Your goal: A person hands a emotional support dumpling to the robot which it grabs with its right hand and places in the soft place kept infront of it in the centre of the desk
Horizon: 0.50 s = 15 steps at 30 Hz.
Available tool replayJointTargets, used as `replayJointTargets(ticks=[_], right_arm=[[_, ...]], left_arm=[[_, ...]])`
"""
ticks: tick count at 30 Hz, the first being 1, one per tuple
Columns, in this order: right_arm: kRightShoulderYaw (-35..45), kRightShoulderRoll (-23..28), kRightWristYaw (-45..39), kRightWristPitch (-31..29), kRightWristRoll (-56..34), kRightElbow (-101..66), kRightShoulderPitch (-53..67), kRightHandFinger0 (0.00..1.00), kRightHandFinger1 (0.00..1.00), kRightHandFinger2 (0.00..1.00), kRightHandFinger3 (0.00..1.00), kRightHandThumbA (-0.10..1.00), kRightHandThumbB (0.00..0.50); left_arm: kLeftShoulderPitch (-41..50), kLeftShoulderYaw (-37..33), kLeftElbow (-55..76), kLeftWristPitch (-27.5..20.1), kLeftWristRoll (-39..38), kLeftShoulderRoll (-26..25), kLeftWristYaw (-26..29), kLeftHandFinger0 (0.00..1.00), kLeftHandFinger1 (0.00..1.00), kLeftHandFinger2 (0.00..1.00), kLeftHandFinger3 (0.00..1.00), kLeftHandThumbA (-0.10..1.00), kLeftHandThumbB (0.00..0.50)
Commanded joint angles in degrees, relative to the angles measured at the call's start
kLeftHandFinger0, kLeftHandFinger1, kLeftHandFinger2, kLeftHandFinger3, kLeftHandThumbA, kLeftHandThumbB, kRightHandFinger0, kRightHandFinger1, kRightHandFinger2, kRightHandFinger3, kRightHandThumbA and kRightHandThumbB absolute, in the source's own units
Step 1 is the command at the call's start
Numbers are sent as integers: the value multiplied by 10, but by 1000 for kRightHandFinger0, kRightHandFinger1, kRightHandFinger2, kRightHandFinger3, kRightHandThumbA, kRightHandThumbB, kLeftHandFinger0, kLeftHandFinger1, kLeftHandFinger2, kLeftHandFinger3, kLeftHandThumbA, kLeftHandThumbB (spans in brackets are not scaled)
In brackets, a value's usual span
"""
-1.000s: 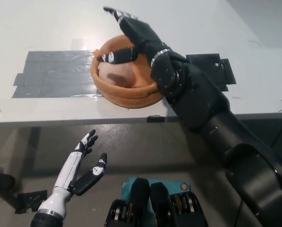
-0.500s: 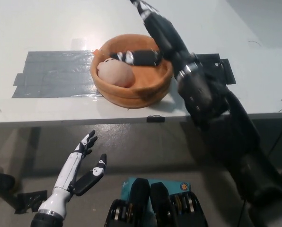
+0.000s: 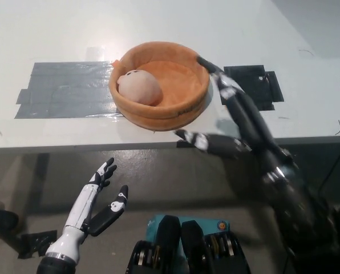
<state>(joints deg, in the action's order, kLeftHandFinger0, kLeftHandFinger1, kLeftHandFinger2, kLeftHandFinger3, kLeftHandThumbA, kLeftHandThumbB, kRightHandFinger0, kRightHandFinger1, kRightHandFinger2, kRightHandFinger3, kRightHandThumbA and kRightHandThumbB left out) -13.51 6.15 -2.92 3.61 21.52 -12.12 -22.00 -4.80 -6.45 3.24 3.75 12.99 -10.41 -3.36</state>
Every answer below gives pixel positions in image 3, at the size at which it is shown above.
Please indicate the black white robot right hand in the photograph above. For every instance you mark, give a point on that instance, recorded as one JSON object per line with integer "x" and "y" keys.
{"x": 250, "y": 125}

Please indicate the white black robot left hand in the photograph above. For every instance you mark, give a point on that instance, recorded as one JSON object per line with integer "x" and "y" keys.
{"x": 81, "y": 208}

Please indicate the pale pink plush dumpling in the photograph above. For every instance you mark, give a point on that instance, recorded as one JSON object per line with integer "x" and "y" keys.
{"x": 141, "y": 88}

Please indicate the black teal robot torso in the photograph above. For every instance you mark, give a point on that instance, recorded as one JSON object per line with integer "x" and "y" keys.
{"x": 192, "y": 245}

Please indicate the large black tape patch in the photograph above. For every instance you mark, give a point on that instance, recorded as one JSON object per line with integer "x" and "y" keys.
{"x": 268, "y": 94}

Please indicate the grey table leg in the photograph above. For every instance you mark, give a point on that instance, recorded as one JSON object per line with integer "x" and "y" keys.
{"x": 41, "y": 182}

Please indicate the crumpled black floor tape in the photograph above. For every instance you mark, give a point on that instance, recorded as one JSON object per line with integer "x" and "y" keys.
{"x": 37, "y": 244}

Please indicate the black shoe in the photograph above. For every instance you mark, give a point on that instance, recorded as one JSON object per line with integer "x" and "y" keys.
{"x": 1, "y": 222}

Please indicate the orange plush round basket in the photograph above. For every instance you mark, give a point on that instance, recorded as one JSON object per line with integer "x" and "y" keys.
{"x": 175, "y": 85}

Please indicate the grey duct tape patch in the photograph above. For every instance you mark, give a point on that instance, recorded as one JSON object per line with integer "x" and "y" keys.
{"x": 70, "y": 91}

